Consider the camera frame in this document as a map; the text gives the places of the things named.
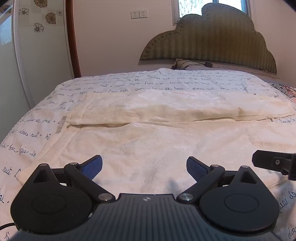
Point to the patterned pillow at edge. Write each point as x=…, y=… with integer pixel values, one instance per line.
x=285, y=90

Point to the green cloud-shaped headboard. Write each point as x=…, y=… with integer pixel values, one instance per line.
x=208, y=39

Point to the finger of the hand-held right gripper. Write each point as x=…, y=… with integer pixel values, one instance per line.
x=268, y=161

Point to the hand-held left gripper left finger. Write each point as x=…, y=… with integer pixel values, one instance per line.
x=92, y=165

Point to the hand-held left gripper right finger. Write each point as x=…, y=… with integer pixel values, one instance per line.
x=196, y=168

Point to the white script printed blanket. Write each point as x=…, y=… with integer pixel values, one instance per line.
x=34, y=115

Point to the window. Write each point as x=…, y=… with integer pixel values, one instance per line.
x=189, y=7

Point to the striped pillow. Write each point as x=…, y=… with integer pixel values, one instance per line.
x=185, y=64

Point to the white wall socket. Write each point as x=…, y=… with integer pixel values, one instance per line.
x=134, y=14
x=143, y=14

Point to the cream towel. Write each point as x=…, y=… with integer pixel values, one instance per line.
x=148, y=143

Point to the white wardrobe door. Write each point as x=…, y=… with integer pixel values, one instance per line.
x=34, y=64

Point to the floral tile panel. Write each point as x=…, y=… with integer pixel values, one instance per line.
x=41, y=16

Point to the brown wooden door frame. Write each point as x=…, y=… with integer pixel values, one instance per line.
x=74, y=39

